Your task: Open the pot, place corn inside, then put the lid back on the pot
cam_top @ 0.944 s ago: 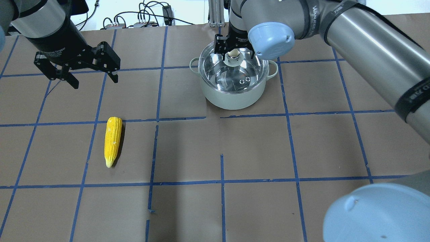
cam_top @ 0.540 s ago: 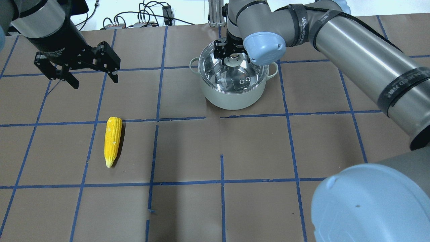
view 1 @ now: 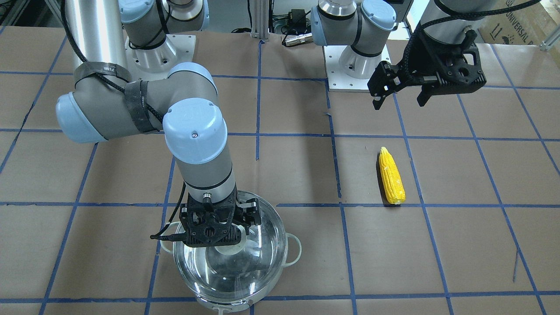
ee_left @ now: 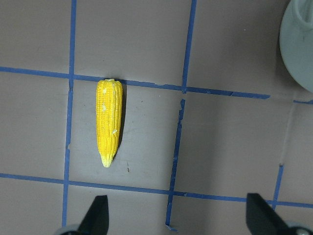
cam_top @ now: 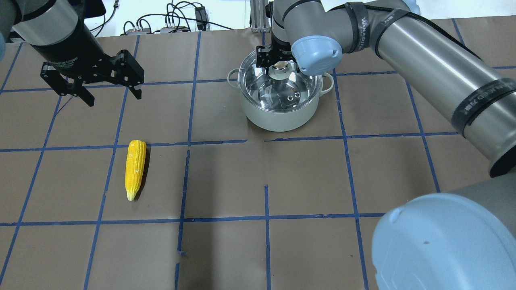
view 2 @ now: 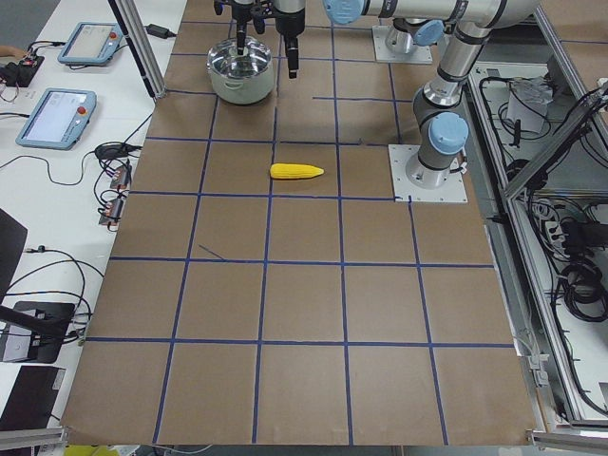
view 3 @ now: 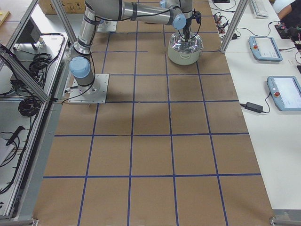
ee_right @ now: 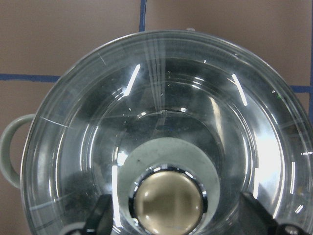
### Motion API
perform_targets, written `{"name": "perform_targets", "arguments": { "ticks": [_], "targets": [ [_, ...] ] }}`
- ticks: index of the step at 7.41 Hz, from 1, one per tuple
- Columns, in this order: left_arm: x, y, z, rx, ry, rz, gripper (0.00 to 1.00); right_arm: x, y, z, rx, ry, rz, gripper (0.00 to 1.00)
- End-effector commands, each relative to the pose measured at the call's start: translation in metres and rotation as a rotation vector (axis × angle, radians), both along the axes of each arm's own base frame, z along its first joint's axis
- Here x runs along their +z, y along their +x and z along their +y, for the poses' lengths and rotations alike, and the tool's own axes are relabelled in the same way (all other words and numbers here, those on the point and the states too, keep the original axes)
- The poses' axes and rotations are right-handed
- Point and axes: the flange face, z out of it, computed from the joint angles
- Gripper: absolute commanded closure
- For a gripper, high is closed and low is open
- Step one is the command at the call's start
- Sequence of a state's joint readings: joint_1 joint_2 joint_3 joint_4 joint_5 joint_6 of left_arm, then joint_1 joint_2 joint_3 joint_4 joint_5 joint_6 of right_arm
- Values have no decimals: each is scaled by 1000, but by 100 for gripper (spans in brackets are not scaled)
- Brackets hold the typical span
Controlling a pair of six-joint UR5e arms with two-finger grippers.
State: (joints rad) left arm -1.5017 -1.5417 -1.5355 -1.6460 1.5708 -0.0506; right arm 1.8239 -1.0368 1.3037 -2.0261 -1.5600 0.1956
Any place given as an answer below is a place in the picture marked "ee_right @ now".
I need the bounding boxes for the glass pot lid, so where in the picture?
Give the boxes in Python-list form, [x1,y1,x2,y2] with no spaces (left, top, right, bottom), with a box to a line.
[21,29,313,235]

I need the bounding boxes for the pale green cooking pot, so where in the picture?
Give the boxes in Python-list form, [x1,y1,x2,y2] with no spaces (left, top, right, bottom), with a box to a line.
[0,28,313,235]

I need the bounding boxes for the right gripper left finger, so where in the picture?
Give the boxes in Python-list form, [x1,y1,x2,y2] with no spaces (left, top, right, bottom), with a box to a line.
[61,194,113,235]

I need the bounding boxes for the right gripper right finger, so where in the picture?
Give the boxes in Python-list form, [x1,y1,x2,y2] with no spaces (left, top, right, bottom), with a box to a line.
[239,192,309,235]

